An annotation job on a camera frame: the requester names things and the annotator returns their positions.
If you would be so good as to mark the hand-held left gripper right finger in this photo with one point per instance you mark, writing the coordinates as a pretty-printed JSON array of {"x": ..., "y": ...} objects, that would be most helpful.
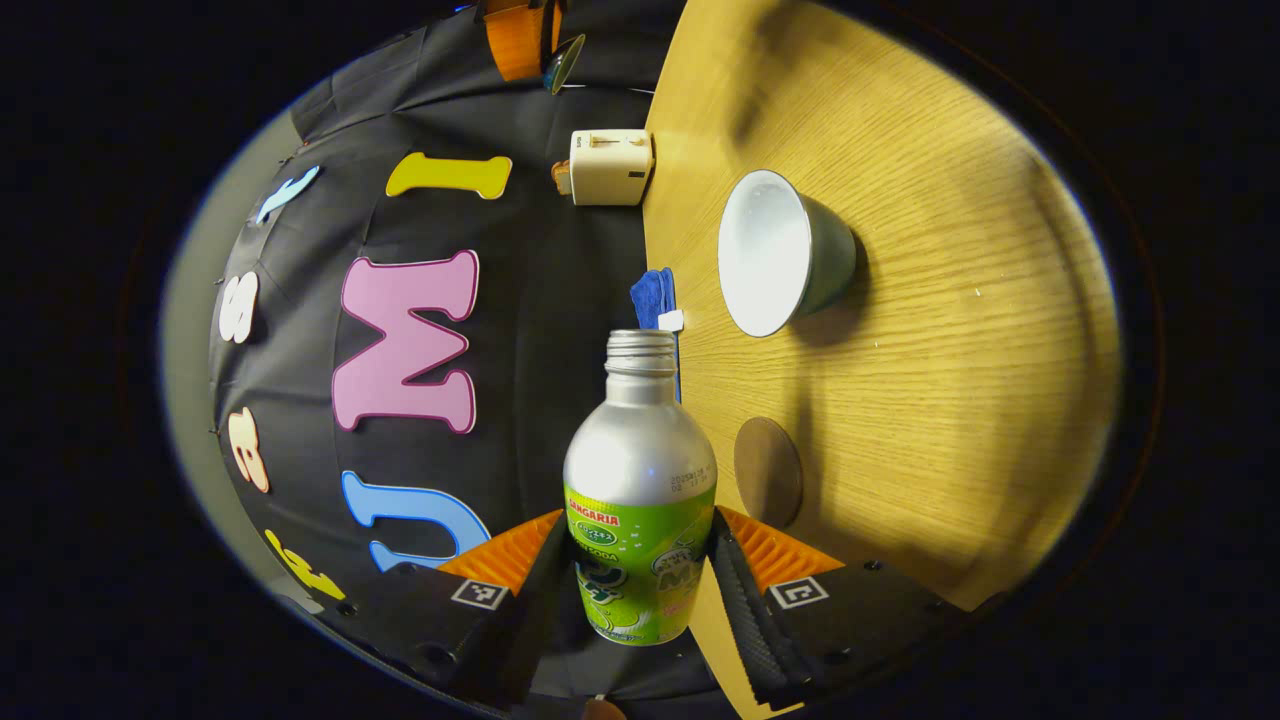
[{"x": 745, "y": 620}]

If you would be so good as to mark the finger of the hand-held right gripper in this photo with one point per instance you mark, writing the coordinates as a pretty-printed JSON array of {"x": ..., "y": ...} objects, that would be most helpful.
[{"x": 515, "y": 40}]

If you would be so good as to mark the silver green water bottle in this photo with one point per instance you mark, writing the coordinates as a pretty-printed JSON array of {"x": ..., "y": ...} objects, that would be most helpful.
[{"x": 640, "y": 480}]

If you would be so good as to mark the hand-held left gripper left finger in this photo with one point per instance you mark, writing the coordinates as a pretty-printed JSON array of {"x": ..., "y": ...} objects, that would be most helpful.
[{"x": 535, "y": 620}]

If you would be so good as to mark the round brown coaster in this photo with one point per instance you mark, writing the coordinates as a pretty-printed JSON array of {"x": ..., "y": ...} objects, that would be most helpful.
[{"x": 768, "y": 472}]

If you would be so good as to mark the black backdrop cloth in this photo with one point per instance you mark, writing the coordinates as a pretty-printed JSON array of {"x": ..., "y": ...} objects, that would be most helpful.
[{"x": 540, "y": 300}]

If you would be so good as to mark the blue folded towel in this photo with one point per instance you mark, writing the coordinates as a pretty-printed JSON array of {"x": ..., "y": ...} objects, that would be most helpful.
[{"x": 655, "y": 295}]

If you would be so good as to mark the teal white teacup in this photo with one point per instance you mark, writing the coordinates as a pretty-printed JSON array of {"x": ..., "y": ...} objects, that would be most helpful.
[{"x": 765, "y": 255}]

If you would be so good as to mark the bread slice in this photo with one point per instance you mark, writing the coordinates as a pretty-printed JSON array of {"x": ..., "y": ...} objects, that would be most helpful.
[{"x": 561, "y": 178}]

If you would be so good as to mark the white toaster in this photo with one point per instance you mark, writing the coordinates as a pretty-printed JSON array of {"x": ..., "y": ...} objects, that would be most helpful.
[{"x": 610, "y": 168}]

